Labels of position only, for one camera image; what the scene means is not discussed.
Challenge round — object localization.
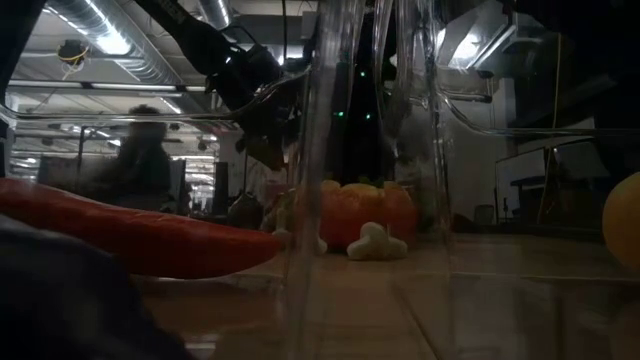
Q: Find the silver ventilation duct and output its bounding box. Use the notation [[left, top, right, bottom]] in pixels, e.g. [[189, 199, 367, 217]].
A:
[[44, 0, 184, 86], [197, 0, 236, 31]]

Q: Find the person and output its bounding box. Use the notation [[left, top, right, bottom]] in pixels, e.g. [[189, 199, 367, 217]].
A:
[[92, 103, 176, 211]]

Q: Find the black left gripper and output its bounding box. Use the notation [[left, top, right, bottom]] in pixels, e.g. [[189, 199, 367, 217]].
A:
[[234, 59, 304, 169]]

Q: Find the large orange toy tomato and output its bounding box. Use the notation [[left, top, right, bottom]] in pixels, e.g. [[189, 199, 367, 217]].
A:
[[319, 179, 420, 251]]

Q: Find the long red toy chili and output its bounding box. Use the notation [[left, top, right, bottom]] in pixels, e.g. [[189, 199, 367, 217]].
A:
[[0, 177, 284, 280]]

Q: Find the yellow toy lemon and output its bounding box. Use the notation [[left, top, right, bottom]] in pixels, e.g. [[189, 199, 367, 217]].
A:
[[601, 171, 640, 271]]

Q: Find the hanging black yellow cord reel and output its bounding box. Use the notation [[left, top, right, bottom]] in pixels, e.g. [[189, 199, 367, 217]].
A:
[[56, 38, 92, 67]]

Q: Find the dark purple toy eggplant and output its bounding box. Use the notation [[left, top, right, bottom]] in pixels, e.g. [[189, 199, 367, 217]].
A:
[[0, 214, 194, 360]]

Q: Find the clear plastic bin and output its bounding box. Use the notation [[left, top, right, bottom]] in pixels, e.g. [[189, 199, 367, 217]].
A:
[[0, 64, 371, 360], [372, 0, 640, 360]]

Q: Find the white toy mushroom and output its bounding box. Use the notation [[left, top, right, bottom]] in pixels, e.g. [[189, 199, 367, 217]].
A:
[[346, 221, 409, 262]]

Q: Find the dark column with green lights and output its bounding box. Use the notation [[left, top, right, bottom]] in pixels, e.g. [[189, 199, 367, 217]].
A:
[[324, 0, 399, 186]]

